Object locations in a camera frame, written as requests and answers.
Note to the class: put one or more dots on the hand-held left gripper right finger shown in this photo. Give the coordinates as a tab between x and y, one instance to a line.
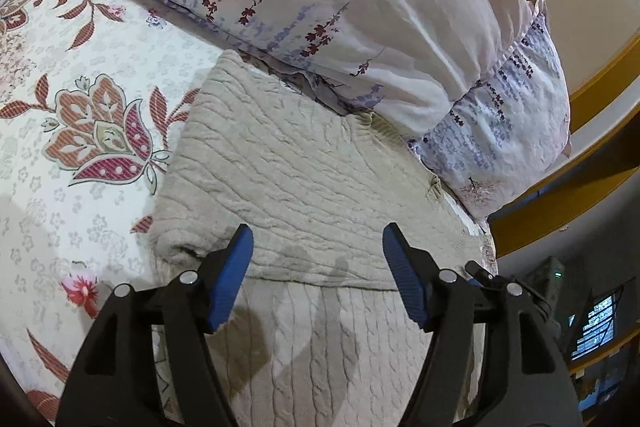
404	277

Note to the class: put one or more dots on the yellow wooden bed frame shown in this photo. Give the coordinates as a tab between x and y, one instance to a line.
575	197

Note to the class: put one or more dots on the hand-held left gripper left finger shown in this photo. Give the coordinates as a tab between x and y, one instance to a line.
231	277

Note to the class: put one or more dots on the barred window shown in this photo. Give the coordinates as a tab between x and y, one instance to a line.
595	327

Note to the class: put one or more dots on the floral bed sheet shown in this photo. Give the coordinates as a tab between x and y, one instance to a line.
75	207

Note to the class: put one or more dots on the lilac tree-print pillow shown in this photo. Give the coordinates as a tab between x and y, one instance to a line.
500	132

